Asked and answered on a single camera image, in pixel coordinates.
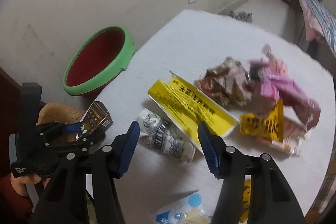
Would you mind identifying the dark cigarette box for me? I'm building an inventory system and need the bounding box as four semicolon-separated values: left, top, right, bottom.
77;101;113;138

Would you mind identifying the pink plastic bag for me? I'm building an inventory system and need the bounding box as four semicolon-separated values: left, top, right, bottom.
248;60;321;130

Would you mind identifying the yellow white medicine box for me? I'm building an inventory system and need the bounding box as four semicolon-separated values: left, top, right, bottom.
148;73;239;151

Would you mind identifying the green red trash bin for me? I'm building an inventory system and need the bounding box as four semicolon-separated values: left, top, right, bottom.
63;26;136;96

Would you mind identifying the left hand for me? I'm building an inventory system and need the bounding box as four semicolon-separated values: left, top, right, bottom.
10;173;50;197

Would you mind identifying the small yellow wrapper piece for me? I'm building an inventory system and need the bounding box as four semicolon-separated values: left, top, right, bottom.
239;177;251;223

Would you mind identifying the pink white strawberry snack box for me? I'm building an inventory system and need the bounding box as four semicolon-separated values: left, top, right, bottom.
256;44;309;156

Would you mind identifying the yellow gold snack wrapper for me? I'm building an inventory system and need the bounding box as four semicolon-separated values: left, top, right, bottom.
240;100;284;142

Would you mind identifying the blue white plastic wrapper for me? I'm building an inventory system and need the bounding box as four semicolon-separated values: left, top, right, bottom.
155;192;210;224

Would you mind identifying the black white tube wrapper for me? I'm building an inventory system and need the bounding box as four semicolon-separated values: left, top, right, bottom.
137;109;196;162

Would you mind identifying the crumpled brown paper wrapper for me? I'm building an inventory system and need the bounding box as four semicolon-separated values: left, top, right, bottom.
194;56;252;107

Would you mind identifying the bed with plaid blanket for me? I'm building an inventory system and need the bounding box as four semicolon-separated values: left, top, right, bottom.
299;0;335;56

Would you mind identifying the grey shoes pair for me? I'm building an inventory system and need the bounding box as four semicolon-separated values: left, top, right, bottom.
228;11;253;23

